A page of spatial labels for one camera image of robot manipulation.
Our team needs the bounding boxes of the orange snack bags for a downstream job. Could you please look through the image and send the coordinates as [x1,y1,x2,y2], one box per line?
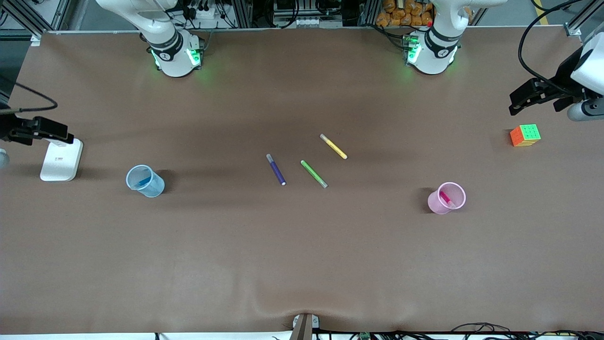
[376,0,433,27]

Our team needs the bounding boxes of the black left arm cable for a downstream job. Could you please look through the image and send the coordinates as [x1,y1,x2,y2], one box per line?
[518,0,586,88]

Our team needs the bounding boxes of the yellow marker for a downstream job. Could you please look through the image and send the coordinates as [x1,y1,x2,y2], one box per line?
[320,134,348,160]

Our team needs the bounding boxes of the white power strip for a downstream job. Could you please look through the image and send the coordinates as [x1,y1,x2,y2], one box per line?
[182,6,228,30]

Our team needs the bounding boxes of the light blue mesh cup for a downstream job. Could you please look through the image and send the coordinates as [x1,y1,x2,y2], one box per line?
[126,164,166,198]

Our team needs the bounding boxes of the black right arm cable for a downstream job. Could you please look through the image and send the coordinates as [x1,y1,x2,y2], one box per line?
[0,76,59,114]

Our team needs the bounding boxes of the green marker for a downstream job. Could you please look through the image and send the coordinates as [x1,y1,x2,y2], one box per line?
[301,160,328,189]

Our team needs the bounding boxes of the white stand with rod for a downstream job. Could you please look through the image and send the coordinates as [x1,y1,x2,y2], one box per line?
[40,137,84,182]

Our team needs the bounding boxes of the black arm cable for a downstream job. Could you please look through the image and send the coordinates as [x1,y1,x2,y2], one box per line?
[0,76,59,114]
[518,0,586,88]

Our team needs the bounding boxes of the white connector strip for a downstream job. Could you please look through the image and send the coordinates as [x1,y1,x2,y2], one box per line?
[274,17,344,28]

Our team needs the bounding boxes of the aluminium frame post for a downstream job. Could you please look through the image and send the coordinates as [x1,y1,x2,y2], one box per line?
[0,0,71,46]
[564,0,604,37]

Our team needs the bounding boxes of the pink mesh cup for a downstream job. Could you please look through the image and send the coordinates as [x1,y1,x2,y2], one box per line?
[428,182,467,215]

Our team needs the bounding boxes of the purple marker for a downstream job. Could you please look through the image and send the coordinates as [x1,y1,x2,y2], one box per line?
[266,153,287,186]

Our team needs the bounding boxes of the colourful puzzle cube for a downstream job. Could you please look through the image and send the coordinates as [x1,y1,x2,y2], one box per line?
[510,124,542,147]

